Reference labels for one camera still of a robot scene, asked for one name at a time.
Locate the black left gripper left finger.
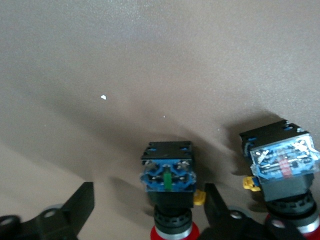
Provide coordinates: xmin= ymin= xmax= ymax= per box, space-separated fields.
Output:
xmin=0 ymin=181 xmax=95 ymax=240

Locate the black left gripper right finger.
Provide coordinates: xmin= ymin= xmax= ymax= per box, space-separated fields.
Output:
xmin=197 ymin=183 xmax=308 ymax=240

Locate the red push button switch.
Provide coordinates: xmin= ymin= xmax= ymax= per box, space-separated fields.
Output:
xmin=138 ymin=141 xmax=207 ymax=240
xmin=238 ymin=119 xmax=320 ymax=238

